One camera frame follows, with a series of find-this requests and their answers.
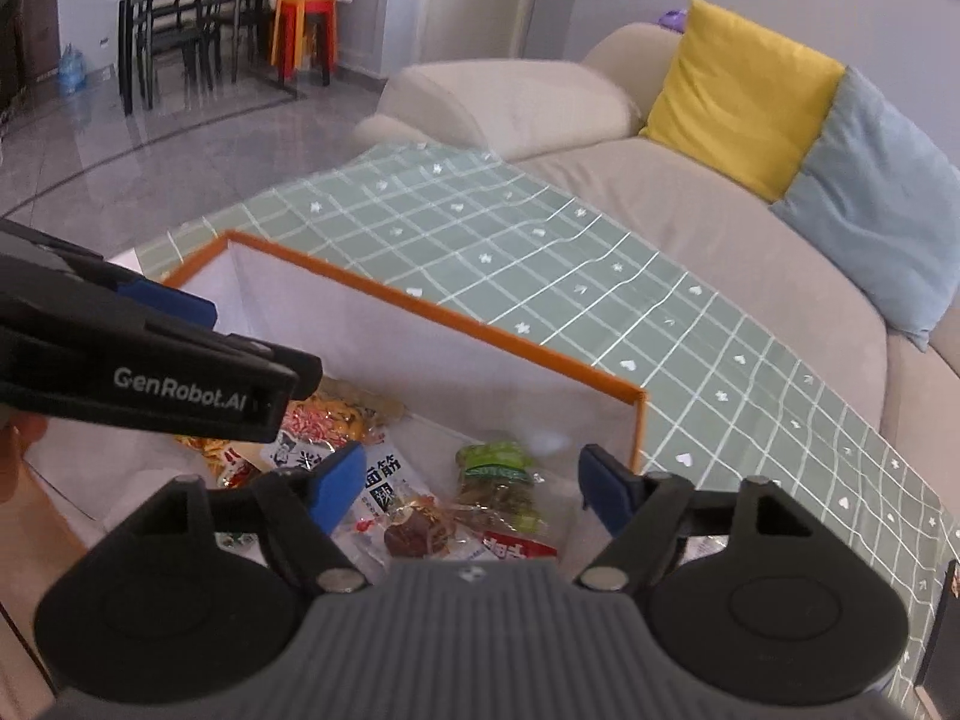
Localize beige sofa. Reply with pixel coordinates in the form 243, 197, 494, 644
352, 21, 960, 458

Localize stacked orange red stools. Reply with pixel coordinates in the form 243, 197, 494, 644
270, 0, 340, 87

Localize yellow cushion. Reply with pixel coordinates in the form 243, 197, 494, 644
637, 0, 847, 203

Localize white black-print snack packet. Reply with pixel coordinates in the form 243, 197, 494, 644
259, 427, 436, 541

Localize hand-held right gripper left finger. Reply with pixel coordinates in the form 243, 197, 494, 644
90, 441, 368, 593

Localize dark wooden cabinet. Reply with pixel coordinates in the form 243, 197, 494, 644
15, 0, 61, 83

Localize orange cardboard box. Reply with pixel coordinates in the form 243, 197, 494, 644
22, 229, 647, 563

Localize red cartoon snack packet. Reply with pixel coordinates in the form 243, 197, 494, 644
174, 433, 260, 490

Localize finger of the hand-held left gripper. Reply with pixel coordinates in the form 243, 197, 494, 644
142, 330, 323, 443
0, 219, 218, 335

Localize black dining chair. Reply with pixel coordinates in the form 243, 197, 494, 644
131, 0, 215, 110
217, 0, 301, 91

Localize person's left hand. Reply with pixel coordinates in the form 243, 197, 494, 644
0, 412, 47, 458

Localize red white-label snack packet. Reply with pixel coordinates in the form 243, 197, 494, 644
480, 531, 560, 563

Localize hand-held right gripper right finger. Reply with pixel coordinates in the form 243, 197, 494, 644
574, 444, 833, 592

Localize white green-print snack packet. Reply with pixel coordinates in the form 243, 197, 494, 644
214, 532, 260, 567

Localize blue water bottle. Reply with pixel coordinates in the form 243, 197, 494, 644
58, 43, 85, 95

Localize green snack packet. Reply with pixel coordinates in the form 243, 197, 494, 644
454, 441, 552, 537

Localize light blue cushion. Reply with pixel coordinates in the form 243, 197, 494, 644
771, 66, 960, 352

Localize brown snack packet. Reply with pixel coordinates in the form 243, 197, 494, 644
379, 502, 462, 560

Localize green checked tablecloth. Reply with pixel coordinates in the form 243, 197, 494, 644
105, 141, 960, 720

